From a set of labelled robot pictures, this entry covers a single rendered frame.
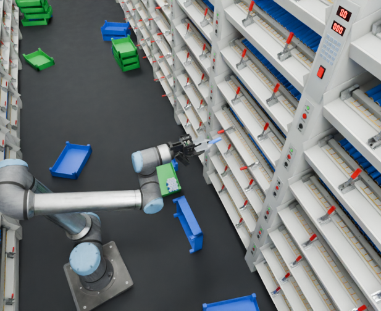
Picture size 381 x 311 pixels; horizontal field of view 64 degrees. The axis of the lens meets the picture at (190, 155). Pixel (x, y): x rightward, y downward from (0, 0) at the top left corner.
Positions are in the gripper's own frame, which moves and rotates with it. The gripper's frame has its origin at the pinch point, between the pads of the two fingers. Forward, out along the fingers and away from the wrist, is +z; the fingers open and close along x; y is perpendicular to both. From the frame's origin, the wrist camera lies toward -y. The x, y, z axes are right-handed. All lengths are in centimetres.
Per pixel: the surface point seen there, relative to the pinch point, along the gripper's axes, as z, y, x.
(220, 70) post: 18.9, 17.4, 30.6
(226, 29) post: 20, 39, 31
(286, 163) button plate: 15.6, 18.0, -34.7
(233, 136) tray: 18.2, -9.7, 8.3
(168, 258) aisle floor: -30, -79, -14
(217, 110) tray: 19.1, -9.4, 30.0
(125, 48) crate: 0, -66, 217
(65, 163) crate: -81, -79, 88
